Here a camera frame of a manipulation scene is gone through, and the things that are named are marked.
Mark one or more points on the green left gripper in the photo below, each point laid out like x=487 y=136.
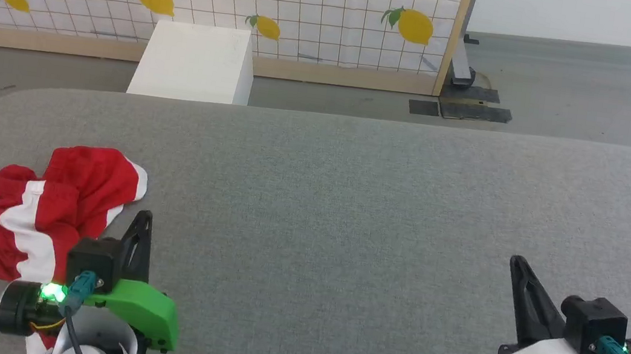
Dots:
x=142 y=309

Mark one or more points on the red and white shorts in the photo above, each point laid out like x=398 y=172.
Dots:
x=76 y=188

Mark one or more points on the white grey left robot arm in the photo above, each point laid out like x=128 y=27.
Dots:
x=97 y=349

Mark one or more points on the white box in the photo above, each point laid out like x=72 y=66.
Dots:
x=196 y=64

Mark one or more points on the long black floor plate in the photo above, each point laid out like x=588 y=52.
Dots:
x=476 y=112

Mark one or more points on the small black floor plate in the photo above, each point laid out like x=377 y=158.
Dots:
x=424 y=107

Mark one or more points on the grey metal screen foot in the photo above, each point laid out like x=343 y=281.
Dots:
x=461 y=68

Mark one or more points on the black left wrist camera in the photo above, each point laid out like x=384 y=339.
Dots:
x=94 y=263

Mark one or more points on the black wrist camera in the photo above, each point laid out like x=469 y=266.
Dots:
x=595 y=323
x=94 y=263

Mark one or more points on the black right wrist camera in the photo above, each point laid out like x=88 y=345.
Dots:
x=595 y=323

